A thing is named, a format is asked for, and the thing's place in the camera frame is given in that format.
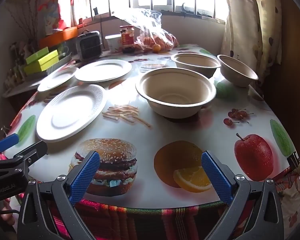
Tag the white plastic tub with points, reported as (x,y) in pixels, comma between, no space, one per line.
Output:
(113,43)

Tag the red plaid cloth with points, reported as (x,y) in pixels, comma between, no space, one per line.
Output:
(140,225)

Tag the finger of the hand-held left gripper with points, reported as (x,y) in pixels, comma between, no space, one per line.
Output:
(7,142)
(27,153)

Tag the food printed tablecloth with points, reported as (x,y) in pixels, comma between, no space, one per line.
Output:
(165,135)

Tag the large beige paper bowl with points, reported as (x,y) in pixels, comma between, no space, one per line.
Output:
(175,90)

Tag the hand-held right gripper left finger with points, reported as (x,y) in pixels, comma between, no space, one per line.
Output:
(85,177)

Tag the yellow green flat box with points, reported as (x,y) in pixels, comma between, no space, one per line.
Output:
(41,65)

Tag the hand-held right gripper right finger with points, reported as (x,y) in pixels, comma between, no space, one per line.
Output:
(216,177)

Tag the small beige paper bowl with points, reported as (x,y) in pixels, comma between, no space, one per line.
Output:
(236,76)

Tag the white foam plate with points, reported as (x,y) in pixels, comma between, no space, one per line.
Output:
(57,78)
(70,112)
(102,70)

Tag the floral cloth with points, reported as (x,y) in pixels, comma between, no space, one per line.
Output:
(295,200)

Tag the black binder clip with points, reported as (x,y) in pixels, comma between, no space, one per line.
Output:
(293,158)
(5,129)

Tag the red colourful gift box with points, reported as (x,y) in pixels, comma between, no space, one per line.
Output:
(52,15)

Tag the small grey heater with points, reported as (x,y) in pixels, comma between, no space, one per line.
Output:
(88,46)

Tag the dried branches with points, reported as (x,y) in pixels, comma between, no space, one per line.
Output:
(32,38)

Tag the red lidded sauce jar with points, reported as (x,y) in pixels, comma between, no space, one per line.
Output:
(127,38)

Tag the grey side shelf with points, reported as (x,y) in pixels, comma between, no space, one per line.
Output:
(20,87)

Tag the clear plastic bag of oranges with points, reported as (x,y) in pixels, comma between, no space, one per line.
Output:
(160,41)

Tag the grey striped box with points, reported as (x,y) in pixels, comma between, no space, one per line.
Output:
(61,63)

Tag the orange tray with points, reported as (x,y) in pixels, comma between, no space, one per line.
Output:
(57,37)

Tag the medium beige paper bowl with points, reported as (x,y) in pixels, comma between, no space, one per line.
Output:
(195,61)

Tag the patterned cream curtain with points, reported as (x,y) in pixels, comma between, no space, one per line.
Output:
(242,17)

